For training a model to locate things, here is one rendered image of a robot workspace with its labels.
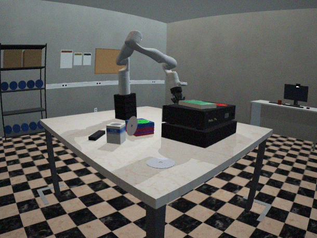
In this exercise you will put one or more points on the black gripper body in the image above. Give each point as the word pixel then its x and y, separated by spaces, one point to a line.
pixel 176 91

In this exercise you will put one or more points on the black rectangular bar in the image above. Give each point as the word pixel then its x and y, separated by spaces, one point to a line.
pixel 96 135

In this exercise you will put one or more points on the grey disc with centre hole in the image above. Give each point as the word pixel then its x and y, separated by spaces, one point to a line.
pixel 132 121

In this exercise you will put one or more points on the silver cd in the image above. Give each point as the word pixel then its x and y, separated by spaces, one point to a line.
pixel 166 162

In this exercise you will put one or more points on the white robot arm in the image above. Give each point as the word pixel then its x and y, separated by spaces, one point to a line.
pixel 132 43

